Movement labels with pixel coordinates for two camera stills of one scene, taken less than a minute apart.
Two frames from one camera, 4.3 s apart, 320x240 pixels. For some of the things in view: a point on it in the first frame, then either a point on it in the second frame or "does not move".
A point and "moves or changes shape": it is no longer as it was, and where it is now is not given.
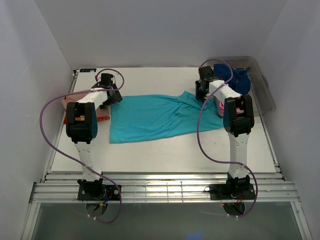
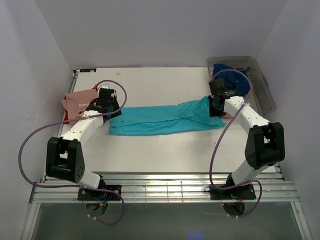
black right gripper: x=200 y=90 to x=215 y=107
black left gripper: x=114 y=97 to x=113 y=111
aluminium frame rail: x=166 y=187 does not move
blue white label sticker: x=87 y=70 does not move
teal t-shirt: x=133 y=117 moves or changes shape
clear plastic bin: x=263 y=100 does not move
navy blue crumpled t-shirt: x=240 y=81 does not move
